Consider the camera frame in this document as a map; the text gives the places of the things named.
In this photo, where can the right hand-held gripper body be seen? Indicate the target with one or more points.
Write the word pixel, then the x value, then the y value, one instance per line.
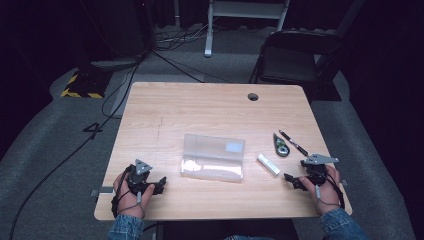
pixel 318 168

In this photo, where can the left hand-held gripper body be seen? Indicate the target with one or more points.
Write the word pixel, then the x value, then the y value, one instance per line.
pixel 140 173

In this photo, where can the white eraser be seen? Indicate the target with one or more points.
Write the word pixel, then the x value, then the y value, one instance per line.
pixel 268 164

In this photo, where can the black pen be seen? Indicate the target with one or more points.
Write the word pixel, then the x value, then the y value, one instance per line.
pixel 293 142

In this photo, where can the transparent plastic pencil case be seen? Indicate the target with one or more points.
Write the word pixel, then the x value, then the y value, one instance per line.
pixel 213 157

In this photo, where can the person's right hand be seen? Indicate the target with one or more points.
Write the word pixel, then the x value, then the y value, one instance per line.
pixel 328 196

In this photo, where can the person's left hand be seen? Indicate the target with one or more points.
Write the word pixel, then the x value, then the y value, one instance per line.
pixel 128 201

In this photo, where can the grey tape strip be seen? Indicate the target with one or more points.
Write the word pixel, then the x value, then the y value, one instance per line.
pixel 101 191
pixel 344 182

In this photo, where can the black yellow striped base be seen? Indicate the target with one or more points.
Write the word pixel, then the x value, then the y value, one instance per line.
pixel 85 85

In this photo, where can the black folding chair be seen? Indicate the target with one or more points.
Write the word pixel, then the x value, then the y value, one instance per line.
pixel 293 63

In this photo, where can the white metal desk frame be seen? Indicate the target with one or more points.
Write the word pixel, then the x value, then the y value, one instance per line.
pixel 233 10

